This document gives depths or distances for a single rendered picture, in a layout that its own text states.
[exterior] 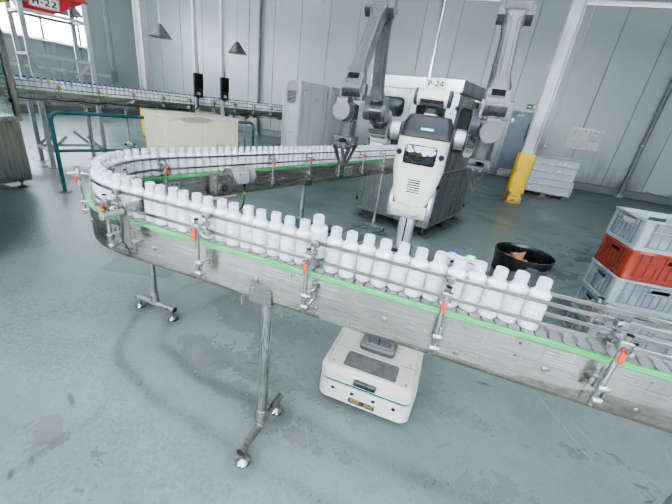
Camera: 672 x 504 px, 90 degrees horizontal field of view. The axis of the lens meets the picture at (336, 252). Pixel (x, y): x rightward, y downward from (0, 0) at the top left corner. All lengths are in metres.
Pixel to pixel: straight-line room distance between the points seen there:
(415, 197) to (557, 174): 8.97
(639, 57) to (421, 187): 12.46
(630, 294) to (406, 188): 2.10
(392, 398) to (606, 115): 12.48
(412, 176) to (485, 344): 0.82
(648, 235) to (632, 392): 1.92
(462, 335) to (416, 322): 0.15
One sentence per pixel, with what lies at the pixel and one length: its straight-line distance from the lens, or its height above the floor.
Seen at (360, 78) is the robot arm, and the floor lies 1.64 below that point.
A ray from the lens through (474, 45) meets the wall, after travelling 13.23.
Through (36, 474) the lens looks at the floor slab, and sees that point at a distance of 2.08.
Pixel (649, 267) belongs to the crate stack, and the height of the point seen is 0.78.
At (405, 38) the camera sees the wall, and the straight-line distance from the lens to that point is 13.49.
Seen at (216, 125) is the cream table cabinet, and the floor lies 1.08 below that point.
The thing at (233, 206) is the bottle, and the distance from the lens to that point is 1.31.
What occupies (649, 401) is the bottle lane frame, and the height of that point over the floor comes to 0.90.
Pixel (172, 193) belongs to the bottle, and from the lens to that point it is 1.50.
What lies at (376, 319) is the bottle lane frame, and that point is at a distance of 1.18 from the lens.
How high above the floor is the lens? 1.55
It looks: 24 degrees down
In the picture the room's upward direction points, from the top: 8 degrees clockwise
